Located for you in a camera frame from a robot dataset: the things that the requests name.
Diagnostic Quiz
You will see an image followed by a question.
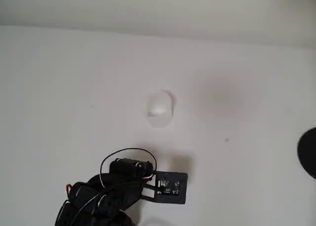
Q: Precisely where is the thin red white servo wire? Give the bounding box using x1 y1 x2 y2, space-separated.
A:
99 148 158 188

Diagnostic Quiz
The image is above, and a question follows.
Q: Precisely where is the black wrist camera board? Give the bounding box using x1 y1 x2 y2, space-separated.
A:
141 170 189 206

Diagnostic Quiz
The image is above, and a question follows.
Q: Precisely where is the round black object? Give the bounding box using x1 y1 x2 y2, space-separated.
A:
297 127 316 180

